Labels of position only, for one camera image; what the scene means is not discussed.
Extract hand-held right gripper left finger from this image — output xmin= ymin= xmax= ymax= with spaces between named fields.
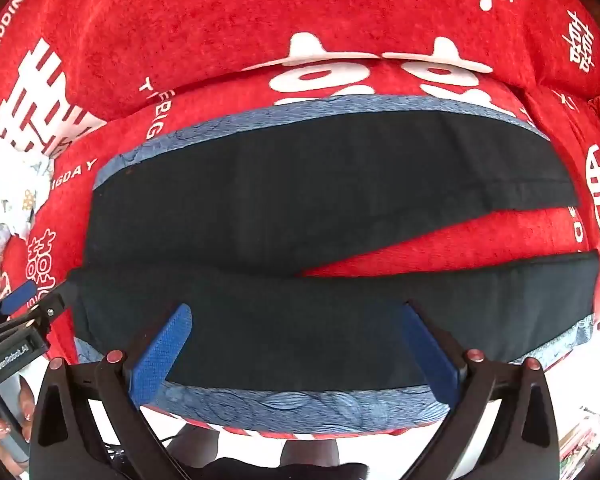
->
xmin=30 ymin=302 xmax=193 ymax=480

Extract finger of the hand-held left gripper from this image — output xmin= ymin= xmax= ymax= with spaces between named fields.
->
xmin=7 ymin=280 xmax=79 ymax=336
xmin=0 ymin=280 xmax=39 ymax=333

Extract red printed blanket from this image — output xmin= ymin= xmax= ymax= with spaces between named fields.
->
xmin=0 ymin=55 xmax=600 ymax=441

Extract white patterned cloth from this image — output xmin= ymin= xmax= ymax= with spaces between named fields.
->
xmin=0 ymin=127 xmax=56 ymax=301

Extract person's legs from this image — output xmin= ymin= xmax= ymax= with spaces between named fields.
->
xmin=170 ymin=427 xmax=371 ymax=480

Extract red printed folded quilt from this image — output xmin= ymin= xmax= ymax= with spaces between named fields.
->
xmin=0 ymin=0 xmax=600 ymax=126

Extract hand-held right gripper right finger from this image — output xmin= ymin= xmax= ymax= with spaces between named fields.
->
xmin=400 ymin=302 xmax=561 ymax=480

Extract coloured packaging clutter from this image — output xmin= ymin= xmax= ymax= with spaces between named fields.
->
xmin=560 ymin=400 xmax=600 ymax=476

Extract black pants with blue trim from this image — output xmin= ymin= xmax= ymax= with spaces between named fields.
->
xmin=70 ymin=95 xmax=600 ymax=436

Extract person's left hand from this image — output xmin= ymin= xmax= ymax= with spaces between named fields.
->
xmin=0 ymin=377 xmax=36 ymax=478

